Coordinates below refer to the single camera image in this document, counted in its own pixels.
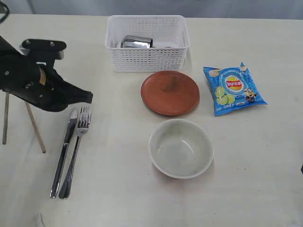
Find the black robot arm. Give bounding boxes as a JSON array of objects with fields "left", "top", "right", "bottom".
[{"left": 0, "top": 38, "right": 93, "bottom": 112}]

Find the blue chips bag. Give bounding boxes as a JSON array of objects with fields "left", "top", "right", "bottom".
[{"left": 203, "top": 62, "right": 267, "bottom": 116}]

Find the silver foil packet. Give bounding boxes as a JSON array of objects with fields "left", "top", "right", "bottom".
[{"left": 120, "top": 35, "right": 153, "bottom": 48}]

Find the wooden chopstick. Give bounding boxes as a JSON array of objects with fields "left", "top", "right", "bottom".
[
  {"left": 25, "top": 102, "right": 46, "bottom": 153},
  {"left": 2, "top": 92, "right": 9, "bottom": 145}
]

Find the white perforated plastic basket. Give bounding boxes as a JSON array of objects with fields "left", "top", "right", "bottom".
[{"left": 105, "top": 15, "right": 190, "bottom": 72}]

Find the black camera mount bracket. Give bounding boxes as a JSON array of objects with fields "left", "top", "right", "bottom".
[{"left": 19, "top": 39, "right": 67, "bottom": 68}]

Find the silver fork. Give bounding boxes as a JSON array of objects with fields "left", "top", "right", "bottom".
[{"left": 59, "top": 106, "right": 91, "bottom": 199}]

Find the brown round plate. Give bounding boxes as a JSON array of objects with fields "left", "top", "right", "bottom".
[{"left": 141, "top": 70, "right": 200, "bottom": 116}]

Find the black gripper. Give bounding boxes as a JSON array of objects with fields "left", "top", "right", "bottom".
[{"left": 21, "top": 63, "right": 93, "bottom": 112}]

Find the white speckled bowl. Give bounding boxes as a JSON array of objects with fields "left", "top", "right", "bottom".
[{"left": 148, "top": 119, "right": 214, "bottom": 179}]

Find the silver table knife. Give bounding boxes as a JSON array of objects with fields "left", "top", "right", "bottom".
[{"left": 50, "top": 108, "right": 78, "bottom": 198}]

